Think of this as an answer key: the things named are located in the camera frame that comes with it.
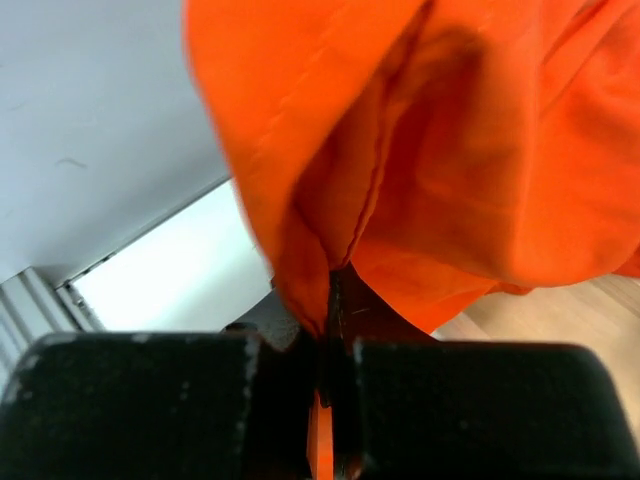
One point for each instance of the orange shorts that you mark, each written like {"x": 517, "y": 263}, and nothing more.
{"x": 445, "y": 149}

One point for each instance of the wooden clothes rack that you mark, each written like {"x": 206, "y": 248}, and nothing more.
{"x": 602, "y": 314}

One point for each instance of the aluminium mounting rail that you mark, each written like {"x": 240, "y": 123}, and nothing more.
{"x": 31, "y": 309}

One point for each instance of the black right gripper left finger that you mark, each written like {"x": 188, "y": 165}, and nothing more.
{"x": 148, "y": 405}

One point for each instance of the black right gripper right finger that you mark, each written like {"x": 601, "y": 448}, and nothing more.
{"x": 406, "y": 405}

